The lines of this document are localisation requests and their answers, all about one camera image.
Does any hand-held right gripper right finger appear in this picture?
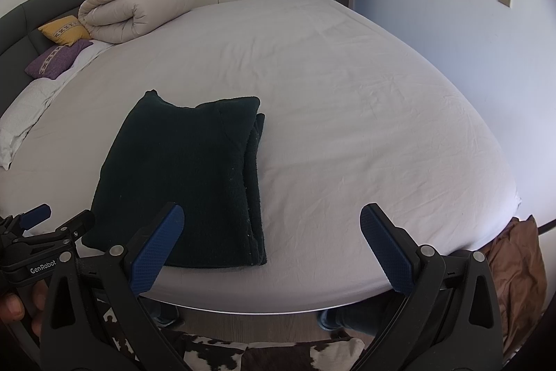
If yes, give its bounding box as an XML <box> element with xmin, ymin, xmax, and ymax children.
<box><xmin>360</xmin><ymin>203</ymin><xmax>505</xmax><ymax>371</ymax></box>

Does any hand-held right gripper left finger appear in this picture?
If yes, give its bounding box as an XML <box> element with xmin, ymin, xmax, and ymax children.
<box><xmin>39</xmin><ymin>201</ymin><xmax>187</xmax><ymax>371</ymax></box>

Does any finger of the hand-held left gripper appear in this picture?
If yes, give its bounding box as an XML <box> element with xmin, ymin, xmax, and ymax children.
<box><xmin>56</xmin><ymin>209</ymin><xmax>96</xmax><ymax>245</ymax></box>
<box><xmin>17</xmin><ymin>203</ymin><xmax>53</xmax><ymax>231</ymax></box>

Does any dark green sweater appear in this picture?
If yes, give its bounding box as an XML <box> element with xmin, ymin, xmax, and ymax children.
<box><xmin>82</xmin><ymin>90</ymin><xmax>268</xmax><ymax>268</ymax></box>

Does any person's left hand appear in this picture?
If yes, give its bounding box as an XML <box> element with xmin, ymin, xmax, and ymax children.
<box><xmin>0</xmin><ymin>280</ymin><xmax>50</xmax><ymax>338</ymax></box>

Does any person's left leg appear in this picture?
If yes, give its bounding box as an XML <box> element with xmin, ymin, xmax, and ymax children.
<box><xmin>150</xmin><ymin>301</ymin><xmax>180</xmax><ymax>329</ymax></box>

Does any person's leg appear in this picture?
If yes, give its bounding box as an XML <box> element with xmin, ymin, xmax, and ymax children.
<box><xmin>318</xmin><ymin>292</ymin><xmax>415</xmax><ymax>338</ymax></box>
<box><xmin>150</xmin><ymin>301</ymin><xmax>180</xmax><ymax>329</ymax></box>

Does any person's right leg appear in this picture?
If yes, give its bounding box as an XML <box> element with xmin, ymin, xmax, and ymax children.
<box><xmin>318</xmin><ymin>292</ymin><xmax>415</xmax><ymax>338</ymax></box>

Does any white pillow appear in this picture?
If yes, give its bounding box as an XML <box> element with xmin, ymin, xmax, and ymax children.
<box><xmin>0</xmin><ymin>76</ymin><xmax>66</xmax><ymax>172</ymax></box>

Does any brown cloth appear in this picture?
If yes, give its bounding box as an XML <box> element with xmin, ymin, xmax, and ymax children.
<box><xmin>481</xmin><ymin>216</ymin><xmax>549</xmax><ymax>356</ymax></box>

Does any bed with white sheet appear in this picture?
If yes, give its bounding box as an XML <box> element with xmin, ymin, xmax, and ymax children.
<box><xmin>0</xmin><ymin>0</ymin><xmax>522</xmax><ymax>315</ymax></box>

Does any cowhide pattern rug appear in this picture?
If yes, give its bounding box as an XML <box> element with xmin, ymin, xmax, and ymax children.
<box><xmin>99</xmin><ymin>301</ymin><xmax>366</xmax><ymax>371</ymax></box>

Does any purple patterned pillow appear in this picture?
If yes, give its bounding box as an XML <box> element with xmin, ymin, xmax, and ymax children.
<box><xmin>25</xmin><ymin>40</ymin><xmax>94</xmax><ymax>80</ymax></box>

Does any yellow patterned pillow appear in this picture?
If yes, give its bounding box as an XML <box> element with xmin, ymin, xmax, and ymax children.
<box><xmin>38</xmin><ymin>15</ymin><xmax>93</xmax><ymax>47</ymax></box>

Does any grey upholstered headboard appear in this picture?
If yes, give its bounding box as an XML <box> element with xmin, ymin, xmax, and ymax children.
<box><xmin>0</xmin><ymin>0</ymin><xmax>103</xmax><ymax>115</ymax></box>

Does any folded beige duvet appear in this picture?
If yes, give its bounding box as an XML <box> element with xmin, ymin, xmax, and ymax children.
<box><xmin>78</xmin><ymin>0</ymin><xmax>196</xmax><ymax>45</ymax></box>

